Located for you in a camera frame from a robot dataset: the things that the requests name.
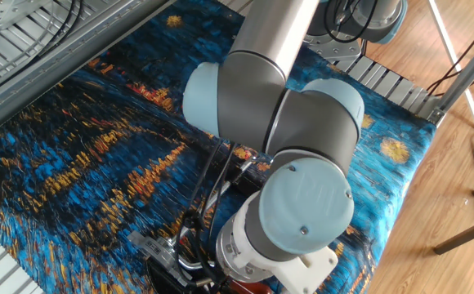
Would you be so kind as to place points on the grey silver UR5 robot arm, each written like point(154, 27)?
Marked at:
point(302, 122)

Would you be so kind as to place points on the silver metal mounting plate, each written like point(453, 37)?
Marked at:
point(8, 10)

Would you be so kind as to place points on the grey metal table rail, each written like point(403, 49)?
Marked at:
point(57, 69)

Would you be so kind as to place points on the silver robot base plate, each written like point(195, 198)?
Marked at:
point(335, 49)

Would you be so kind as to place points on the silver metal lever base block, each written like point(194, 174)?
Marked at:
point(157, 249)

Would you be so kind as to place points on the blue starry night tablecloth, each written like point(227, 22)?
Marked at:
point(77, 163)

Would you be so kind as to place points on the black C-clamp with silver screw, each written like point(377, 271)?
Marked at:
point(167, 277)

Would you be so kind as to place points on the aluminium frame post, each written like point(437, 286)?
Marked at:
point(466, 73)

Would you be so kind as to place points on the thin white diagonal rod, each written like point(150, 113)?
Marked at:
point(453, 61)

